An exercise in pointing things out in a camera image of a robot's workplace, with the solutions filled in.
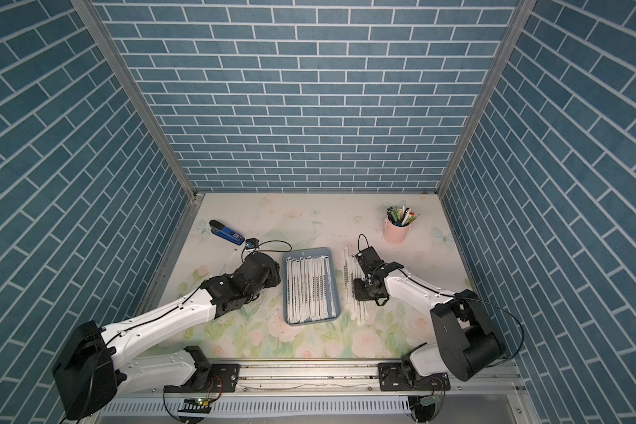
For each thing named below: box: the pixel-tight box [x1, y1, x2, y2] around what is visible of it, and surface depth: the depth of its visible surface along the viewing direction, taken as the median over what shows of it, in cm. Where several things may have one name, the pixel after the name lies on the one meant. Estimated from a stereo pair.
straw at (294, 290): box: [291, 258, 298, 324], surface depth 91 cm
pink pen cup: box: [383, 218, 417, 245], surface depth 103 cm
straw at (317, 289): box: [314, 257, 320, 322], surface depth 93 cm
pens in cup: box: [386, 205, 420, 228], surface depth 101 cm
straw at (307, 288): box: [303, 256, 313, 323], surface depth 92 cm
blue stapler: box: [208, 219, 245, 246], surface depth 105 cm
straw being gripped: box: [299, 257, 305, 323], surface depth 93 cm
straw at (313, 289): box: [310, 257, 317, 322], surface depth 93 cm
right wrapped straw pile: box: [340, 245, 370, 326], surface depth 93 cm
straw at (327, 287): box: [324, 256, 331, 319], surface depth 93 cm
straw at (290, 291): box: [286, 257, 294, 324], surface depth 88 cm
